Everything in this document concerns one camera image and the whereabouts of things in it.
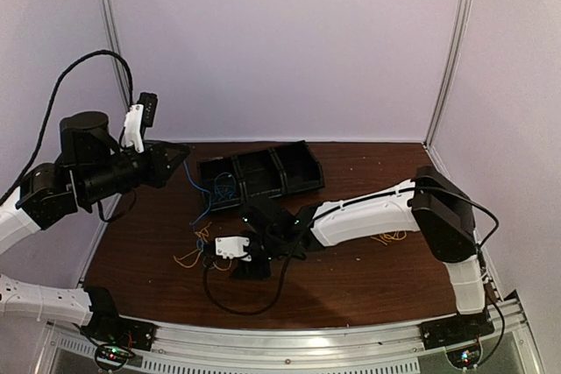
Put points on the aluminium front rail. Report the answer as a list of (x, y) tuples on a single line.
[(386, 348)]

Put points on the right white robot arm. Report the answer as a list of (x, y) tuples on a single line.
[(428, 203)]

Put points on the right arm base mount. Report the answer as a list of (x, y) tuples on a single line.
[(459, 337)]

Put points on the aluminium frame post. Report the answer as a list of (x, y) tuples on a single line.
[(460, 24), (122, 75)]

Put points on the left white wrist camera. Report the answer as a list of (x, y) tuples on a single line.
[(138, 118)]

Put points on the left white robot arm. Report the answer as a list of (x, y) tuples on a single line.
[(92, 166)]

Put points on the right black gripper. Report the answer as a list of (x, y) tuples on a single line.
[(244, 271)]

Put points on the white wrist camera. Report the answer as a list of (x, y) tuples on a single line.
[(233, 247), (138, 118)]

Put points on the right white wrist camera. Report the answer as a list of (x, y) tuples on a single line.
[(233, 247)]

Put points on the black three-compartment bin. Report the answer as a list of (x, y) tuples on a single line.
[(276, 171)]

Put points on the right aluminium frame post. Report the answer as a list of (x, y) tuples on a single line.
[(460, 24)]

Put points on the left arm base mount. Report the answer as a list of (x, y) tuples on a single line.
[(118, 344)]

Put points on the left aluminium frame post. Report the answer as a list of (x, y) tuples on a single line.
[(122, 75)]

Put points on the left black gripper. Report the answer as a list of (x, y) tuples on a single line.
[(158, 168)]

